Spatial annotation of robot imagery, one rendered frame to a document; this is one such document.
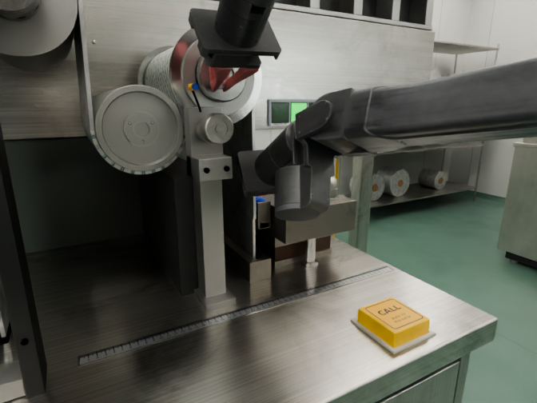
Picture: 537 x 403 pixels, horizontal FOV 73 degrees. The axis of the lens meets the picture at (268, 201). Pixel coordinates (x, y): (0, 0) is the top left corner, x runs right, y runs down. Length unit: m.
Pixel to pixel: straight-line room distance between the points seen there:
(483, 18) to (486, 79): 5.33
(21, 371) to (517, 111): 0.53
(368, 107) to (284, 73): 0.64
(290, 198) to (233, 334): 0.21
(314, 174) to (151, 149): 0.25
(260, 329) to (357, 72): 0.85
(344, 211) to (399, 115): 0.35
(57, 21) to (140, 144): 0.17
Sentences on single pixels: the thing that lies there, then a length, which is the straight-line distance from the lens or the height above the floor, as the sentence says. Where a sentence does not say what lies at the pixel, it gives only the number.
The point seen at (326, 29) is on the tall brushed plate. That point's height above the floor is 1.40.
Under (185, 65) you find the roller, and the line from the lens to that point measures 0.56.
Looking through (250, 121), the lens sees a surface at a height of 1.18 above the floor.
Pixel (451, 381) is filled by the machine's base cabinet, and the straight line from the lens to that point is 0.70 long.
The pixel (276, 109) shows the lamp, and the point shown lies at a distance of 0.99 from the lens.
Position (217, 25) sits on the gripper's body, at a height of 1.30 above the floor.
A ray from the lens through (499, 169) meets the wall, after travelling 5.40.
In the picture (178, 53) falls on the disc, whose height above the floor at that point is 1.28.
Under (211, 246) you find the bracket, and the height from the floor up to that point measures 1.00.
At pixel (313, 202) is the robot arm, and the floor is 1.10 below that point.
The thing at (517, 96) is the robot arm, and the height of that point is 1.22.
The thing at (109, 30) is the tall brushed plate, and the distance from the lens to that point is 0.89.
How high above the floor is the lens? 1.21
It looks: 15 degrees down
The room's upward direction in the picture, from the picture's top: straight up
